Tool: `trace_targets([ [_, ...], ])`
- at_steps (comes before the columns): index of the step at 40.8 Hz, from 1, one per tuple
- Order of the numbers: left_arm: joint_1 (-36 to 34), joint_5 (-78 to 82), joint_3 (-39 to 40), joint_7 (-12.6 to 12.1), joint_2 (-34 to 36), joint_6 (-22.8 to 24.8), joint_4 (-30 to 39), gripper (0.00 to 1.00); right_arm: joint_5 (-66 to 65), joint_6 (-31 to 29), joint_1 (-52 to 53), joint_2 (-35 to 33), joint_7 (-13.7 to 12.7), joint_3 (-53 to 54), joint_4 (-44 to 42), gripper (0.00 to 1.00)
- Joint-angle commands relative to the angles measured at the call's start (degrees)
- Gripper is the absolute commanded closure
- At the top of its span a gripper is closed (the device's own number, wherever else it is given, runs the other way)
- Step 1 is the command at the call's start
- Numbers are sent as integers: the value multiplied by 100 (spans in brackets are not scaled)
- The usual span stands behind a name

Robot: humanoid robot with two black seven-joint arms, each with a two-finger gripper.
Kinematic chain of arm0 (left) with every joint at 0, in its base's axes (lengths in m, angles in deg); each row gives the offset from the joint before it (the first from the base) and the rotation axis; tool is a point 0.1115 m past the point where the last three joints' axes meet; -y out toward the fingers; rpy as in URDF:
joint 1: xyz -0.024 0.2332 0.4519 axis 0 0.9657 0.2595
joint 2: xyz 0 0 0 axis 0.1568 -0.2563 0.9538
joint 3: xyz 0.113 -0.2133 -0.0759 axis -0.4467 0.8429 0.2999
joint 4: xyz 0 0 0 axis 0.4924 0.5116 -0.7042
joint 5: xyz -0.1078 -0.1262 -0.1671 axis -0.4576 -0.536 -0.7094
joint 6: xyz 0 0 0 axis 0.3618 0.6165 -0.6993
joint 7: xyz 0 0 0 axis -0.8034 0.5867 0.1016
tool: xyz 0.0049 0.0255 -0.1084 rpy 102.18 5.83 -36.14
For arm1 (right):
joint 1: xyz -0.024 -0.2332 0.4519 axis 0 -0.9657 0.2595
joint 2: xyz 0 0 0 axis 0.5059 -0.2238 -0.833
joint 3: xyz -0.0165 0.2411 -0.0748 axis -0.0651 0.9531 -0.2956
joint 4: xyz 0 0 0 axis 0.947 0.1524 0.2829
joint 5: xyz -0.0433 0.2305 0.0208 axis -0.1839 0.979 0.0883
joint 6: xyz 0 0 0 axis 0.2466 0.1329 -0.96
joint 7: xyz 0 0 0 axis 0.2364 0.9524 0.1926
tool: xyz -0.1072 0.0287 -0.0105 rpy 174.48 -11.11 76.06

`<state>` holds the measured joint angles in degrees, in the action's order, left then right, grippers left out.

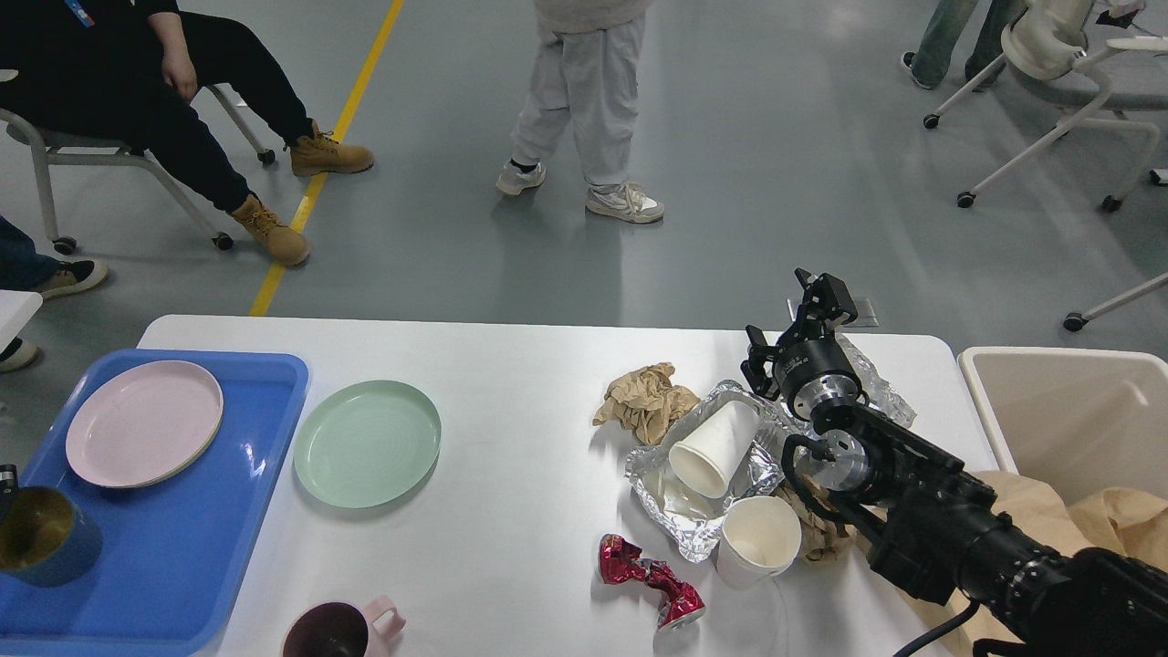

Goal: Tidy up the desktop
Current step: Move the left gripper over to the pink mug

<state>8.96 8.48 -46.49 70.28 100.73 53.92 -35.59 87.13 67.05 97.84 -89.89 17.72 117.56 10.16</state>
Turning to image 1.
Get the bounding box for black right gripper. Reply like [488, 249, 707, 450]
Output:
[741, 267, 865, 422]

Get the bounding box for grey mug yellow inside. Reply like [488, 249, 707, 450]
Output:
[1, 486, 103, 587]

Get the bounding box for pink mug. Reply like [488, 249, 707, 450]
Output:
[281, 596, 406, 656]

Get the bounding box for green plate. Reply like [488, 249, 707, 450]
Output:
[296, 380, 443, 510]

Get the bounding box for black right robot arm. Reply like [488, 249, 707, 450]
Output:
[741, 269, 1167, 656]

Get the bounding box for floor socket plates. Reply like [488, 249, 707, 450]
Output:
[846, 297, 881, 329]

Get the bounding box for crumpled aluminium foil sheet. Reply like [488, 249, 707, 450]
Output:
[835, 333, 917, 429]

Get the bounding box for pink plate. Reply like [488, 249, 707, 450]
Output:
[67, 360, 224, 489]

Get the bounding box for white paper cup lying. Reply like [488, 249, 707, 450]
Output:
[667, 401, 760, 498]

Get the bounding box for crumpled brown paper ball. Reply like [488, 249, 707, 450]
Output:
[591, 362, 700, 445]

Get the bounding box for blue plastic tray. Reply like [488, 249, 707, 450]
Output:
[1, 350, 310, 656]

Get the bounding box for white paper cup upright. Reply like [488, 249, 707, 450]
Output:
[714, 495, 802, 589]

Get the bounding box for dark shoe at left edge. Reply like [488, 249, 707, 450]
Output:
[34, 260, 110, 300]

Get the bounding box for small crumpled brown paper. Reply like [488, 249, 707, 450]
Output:
[774, 483, 856, 565]

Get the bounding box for aluminium foil tray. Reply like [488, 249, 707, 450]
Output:
[625, 380, 809, 563]

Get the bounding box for crushed red can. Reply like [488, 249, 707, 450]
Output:
[598, 533, 705, 632]

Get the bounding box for person in jeans background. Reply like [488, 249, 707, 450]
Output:
[901, 1, 1027, 90]

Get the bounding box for beige waste bin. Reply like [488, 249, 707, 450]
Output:
[958, 348, 1167, 503]

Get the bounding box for grey chair of seated person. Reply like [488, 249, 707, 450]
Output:
[1, 109, 234, 256]

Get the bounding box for person in grey trousers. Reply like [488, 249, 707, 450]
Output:
[496, 1, 663, 224]

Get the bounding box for large brown paper sheet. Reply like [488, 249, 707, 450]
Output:
[901, 471, 1167, 656]

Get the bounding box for white office chair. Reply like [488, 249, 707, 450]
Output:
[923, 1, 1167, 213]

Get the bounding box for person in black clothes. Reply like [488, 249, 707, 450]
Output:
[1, 1, 374, 267]

